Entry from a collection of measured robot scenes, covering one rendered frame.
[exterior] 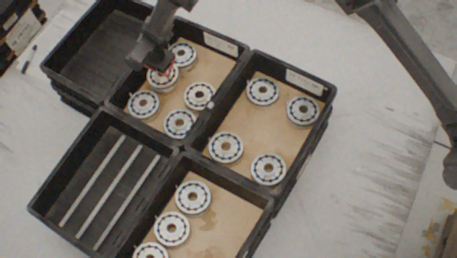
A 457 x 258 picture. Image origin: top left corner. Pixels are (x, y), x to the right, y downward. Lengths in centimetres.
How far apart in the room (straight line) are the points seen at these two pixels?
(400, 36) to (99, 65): 113
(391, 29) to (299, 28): 106
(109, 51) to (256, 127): 60
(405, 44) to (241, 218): 74
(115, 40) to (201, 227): 75
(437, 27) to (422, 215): 119
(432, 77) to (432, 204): 156
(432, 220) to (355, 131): 88
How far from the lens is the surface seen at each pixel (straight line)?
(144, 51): 137
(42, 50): 205
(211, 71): 164
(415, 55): 91
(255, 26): 191
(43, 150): 179
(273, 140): 150
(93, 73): 173
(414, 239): 237
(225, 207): 142
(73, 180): 155
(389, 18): 87
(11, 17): 252
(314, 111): 153
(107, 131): 159
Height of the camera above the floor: 218
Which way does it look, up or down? 62 degrees down
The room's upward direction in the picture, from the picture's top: 5 degrees counter-clockwise
